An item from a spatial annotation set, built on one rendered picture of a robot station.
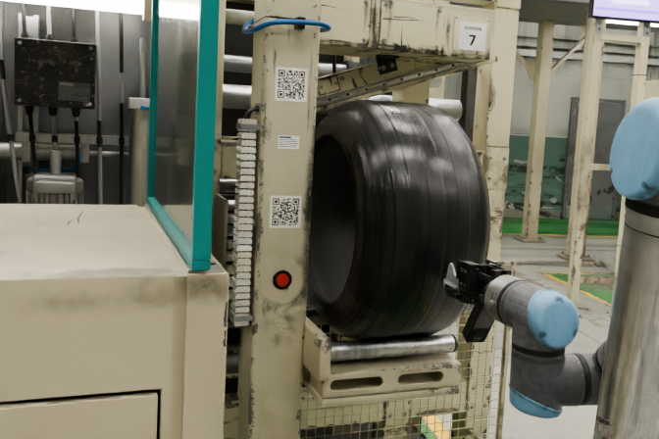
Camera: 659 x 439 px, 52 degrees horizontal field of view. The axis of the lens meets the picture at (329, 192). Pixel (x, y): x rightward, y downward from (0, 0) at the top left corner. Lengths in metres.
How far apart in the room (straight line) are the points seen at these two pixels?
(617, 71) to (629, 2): 7.16
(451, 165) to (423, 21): 0.59
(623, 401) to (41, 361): 0.65
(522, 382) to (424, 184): 0.47
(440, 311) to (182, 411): 0.93
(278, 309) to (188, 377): 0.88
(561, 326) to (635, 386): 0.34
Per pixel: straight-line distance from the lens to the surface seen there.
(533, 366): 1.23
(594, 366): 1.29
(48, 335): 0.71
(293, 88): 1.54
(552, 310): 1.20
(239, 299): 1.60
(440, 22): 2.00
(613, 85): 12.75
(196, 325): 0.72
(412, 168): 1.47
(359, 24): 1.89
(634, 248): 0.86
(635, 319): 0.87
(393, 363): 1.68
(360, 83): 2.03
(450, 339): 1.72
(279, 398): 1.68
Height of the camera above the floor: 1.43
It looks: 6 degrees down
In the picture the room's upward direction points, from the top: 3 degrees clockwise
